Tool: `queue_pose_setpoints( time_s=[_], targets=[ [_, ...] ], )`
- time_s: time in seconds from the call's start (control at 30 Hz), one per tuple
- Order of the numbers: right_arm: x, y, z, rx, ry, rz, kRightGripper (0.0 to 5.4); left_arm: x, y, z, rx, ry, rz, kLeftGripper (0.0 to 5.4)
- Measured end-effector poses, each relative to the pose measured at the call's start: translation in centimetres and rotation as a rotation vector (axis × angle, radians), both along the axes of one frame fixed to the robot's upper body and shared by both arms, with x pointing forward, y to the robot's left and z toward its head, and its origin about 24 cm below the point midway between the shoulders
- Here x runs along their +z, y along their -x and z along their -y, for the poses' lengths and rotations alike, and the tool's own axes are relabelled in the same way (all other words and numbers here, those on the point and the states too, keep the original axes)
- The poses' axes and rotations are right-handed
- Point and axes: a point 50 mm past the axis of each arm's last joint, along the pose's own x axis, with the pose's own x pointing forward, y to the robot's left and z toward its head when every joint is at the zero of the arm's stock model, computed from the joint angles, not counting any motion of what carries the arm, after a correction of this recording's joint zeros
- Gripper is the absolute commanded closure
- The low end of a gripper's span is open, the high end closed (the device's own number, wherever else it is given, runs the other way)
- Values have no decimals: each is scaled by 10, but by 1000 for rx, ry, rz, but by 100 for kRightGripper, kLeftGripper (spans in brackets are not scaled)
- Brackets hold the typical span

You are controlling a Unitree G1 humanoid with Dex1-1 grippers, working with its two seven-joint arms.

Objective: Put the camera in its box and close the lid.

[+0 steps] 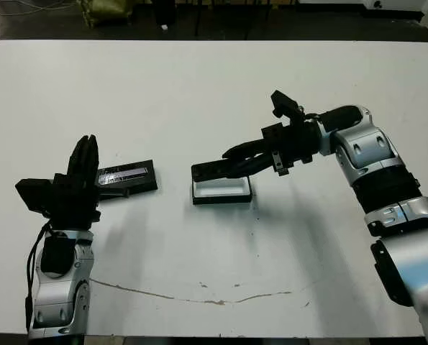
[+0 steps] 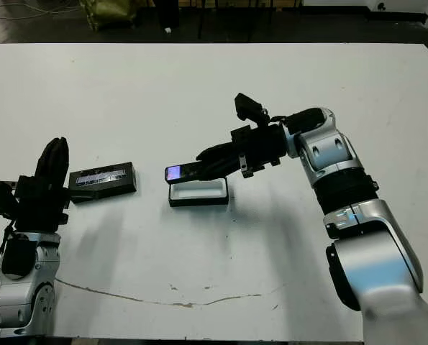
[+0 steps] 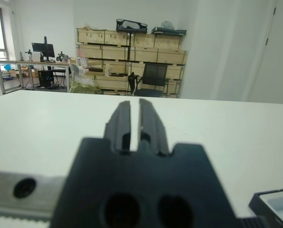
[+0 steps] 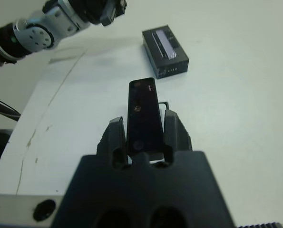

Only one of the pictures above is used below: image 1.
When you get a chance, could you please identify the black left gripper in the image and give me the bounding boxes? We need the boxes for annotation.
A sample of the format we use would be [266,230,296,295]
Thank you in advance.
[47,134,131,231]

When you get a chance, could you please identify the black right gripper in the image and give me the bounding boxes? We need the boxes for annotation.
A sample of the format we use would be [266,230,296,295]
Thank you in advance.
[222,122,324,180]

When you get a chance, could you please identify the small black camera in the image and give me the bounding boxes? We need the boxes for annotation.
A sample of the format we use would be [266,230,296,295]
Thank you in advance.
[191,160,252,183]

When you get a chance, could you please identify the black box lid silver print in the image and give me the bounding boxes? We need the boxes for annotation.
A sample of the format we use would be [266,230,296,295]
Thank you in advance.
[97,159,160,198]

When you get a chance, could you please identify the black box base white lining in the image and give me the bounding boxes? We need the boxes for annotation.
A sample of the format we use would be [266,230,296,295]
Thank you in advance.
[191,175,253,206]

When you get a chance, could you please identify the thin black furniture leg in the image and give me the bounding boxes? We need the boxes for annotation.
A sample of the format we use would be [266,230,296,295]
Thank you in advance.
[193,0,201,37]

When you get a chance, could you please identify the yellow-green bag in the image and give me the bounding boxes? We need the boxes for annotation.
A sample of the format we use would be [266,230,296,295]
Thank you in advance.
[82,0,134,29]

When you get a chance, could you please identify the white appliance with black knob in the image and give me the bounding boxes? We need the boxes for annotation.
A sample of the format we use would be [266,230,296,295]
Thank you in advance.
[364,0,425,10]

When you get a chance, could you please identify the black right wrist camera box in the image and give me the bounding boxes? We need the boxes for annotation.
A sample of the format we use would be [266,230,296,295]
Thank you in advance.
[270,90,304,127]

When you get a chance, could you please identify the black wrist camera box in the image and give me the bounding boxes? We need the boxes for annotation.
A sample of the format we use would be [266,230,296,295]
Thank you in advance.
[14,178,56,219]
[270,90,304,127]

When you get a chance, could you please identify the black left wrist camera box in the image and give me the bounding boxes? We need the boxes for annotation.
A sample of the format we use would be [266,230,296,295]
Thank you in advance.
[14,178,56,219]

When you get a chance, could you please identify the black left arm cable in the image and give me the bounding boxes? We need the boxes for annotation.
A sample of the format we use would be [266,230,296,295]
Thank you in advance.
[24,221,53,332]

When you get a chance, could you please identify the white floor cables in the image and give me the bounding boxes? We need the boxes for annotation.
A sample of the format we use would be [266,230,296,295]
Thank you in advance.
[0,0,81,17]

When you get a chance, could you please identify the wide black post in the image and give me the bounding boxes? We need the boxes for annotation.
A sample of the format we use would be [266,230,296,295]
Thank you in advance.
[152,0,178,28]

